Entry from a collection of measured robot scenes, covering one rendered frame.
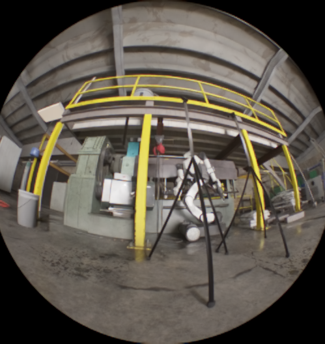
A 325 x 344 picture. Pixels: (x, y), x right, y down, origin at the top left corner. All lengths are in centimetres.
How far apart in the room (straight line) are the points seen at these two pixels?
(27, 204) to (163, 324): 149
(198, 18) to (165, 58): 222
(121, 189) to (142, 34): 510
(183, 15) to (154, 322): 573
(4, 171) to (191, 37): 861
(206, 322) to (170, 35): 562
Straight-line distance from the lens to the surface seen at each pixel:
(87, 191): 192
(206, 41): 549
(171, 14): 529
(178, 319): 49
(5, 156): 631
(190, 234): 153
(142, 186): 125
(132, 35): 536
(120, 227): 161
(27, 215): 159
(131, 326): 47
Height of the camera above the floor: 38
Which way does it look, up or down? 19 degrees up
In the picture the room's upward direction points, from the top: 1 degrees clockwise
